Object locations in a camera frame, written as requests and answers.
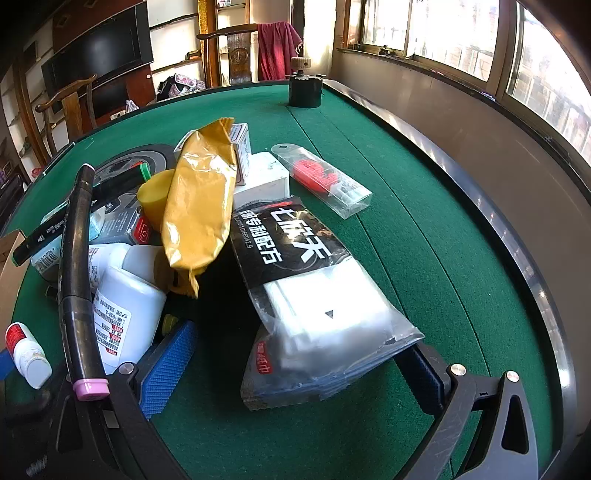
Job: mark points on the black holder with wooden knob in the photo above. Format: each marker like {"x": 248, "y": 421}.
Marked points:
{"x": 304, "y": 92}

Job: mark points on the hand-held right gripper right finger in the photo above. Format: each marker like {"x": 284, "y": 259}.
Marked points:
{"x": 431, "y": 385}

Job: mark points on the slat back wooden chair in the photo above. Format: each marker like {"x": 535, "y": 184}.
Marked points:
{"x": 69, "y": 106}

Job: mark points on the blue cartoon tissue pack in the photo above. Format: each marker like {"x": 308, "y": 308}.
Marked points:
{"x": 122, "y": 224}

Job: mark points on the large white bottle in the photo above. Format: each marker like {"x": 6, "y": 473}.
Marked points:
{"x": 134, "y": 314}

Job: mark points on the clear plastic bag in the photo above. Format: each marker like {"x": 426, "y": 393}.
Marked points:
{"x": 131, "y": 106}

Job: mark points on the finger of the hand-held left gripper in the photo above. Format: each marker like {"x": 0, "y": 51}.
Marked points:
{"x": 4, "y": 367}

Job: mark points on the black and white wipes packet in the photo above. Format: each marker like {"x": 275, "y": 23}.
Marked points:
{"x": 323, "y": 323}

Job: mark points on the white box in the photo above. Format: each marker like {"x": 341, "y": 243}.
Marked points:
{"x": 265, "y": 180}

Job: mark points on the black marker green cap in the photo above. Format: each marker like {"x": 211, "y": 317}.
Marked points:
{"x": 115, "y": 189}

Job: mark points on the small pink patterned box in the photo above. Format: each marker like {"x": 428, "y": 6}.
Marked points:
{"x": 242, "y": 147}

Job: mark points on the carved back wooden chair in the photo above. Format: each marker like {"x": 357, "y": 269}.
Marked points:
{"x": 238, "y": 57}

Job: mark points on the clear case with red insert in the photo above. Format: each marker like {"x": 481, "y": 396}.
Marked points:
{"x": 318, "y": 173}

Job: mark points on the black television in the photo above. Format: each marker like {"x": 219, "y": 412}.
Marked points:
{"x": 106, "y": 46}

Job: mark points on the round grey table control panel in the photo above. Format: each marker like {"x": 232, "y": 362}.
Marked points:
{"x": 152, "y": 154}

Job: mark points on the yellow tape roll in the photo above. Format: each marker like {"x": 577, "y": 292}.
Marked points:
{"x": 152, "y": 198}

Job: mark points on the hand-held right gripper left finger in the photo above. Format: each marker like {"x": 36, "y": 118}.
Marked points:
{"x": 168, "y": 364}

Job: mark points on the small white bottle red label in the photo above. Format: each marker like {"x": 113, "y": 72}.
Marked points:
{"x": 27, "y": 355}

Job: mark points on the window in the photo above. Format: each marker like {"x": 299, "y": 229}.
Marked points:
{"x": 452, "y": 32}

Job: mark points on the black marker pink cap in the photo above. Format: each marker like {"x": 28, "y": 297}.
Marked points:
{"x": 76, "y": 277}

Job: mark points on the red cloth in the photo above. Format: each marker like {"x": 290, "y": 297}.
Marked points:
{"x": 277, "y": 50}

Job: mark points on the floral bag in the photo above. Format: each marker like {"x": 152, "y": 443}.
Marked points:
{"x": 184, "y": 85}

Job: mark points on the yellow snack packet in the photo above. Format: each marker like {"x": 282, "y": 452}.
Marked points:
{"x": 198, "y": 198}

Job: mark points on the cardboard box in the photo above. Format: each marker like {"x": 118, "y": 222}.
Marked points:
{"x": 9, "y": 277}

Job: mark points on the wooden wall shelf unit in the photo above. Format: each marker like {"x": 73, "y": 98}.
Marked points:
{"x": 180, "y": 41}

